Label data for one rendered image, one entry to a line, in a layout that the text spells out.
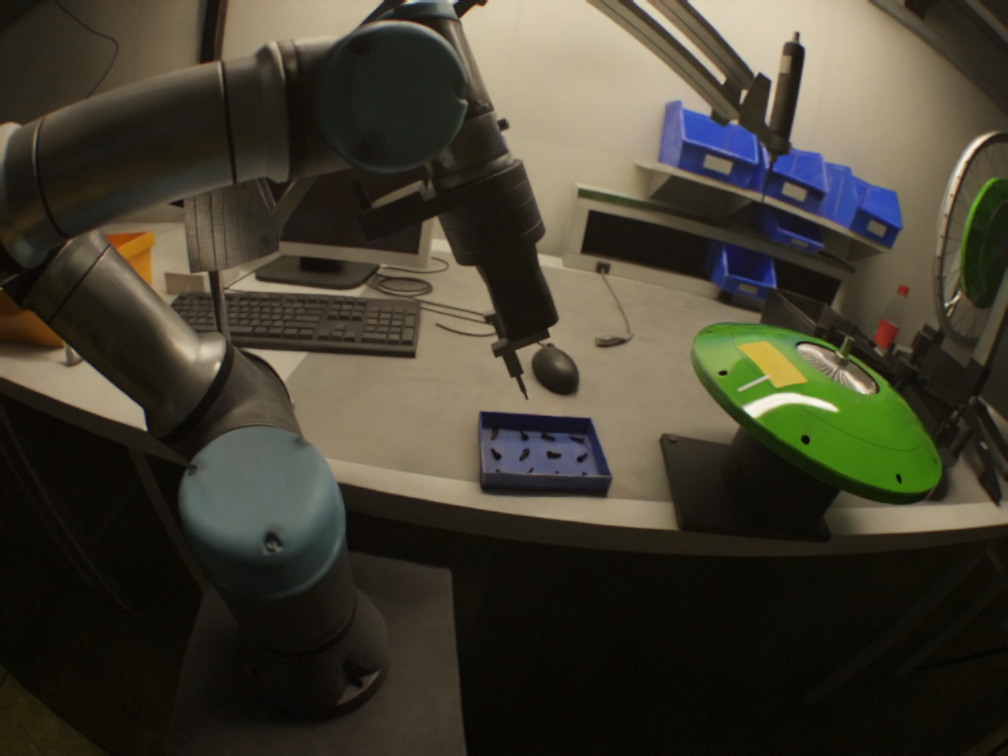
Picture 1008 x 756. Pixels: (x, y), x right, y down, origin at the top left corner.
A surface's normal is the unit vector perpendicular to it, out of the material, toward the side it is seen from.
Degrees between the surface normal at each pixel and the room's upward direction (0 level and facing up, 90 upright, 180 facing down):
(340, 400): 0
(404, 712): 0
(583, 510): 0
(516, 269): 100
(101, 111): 49
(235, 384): 65
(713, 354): 25
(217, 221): 90
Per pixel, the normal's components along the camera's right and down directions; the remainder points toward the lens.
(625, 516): 0.14, -0.85
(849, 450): -0.07, -0.62
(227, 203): 0.40, 0.52
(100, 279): 0.93, -0.08
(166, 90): 0.44, -0.16
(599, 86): -0.07, 0.51
